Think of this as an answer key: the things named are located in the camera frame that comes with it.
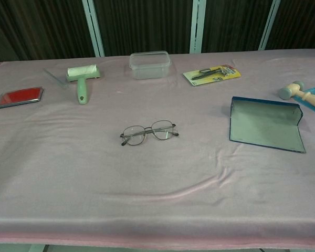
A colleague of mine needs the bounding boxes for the thin metal-frame eyeglasses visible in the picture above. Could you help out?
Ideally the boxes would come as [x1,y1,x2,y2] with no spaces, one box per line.
[120,120,180,146]

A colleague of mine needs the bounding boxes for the red stamp ink pad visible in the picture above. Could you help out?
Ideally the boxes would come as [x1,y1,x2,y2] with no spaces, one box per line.
[0,86,44,109]

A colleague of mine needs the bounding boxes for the pink tablecloth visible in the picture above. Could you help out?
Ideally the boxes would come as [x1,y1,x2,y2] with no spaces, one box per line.
[0,48,315,250]

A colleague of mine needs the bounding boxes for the razor in yellow blister pack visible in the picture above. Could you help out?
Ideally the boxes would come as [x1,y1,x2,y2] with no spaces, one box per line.
[183,64,242,87]

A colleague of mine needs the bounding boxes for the clear plastic food container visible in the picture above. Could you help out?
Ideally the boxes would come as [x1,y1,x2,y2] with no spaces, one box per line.
[129,50,172,80]

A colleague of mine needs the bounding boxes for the green lint roller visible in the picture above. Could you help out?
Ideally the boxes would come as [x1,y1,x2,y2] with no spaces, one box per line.
[66,64,101,106]

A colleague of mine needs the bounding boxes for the dark blue glasses case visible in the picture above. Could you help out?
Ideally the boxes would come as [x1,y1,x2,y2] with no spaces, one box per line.
[229,96,307,154]

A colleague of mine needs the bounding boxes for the white metal post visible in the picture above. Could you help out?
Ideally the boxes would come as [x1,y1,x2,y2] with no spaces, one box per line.
[259,0,281,51]
[190,0,207,54]
[81,0,105,58]

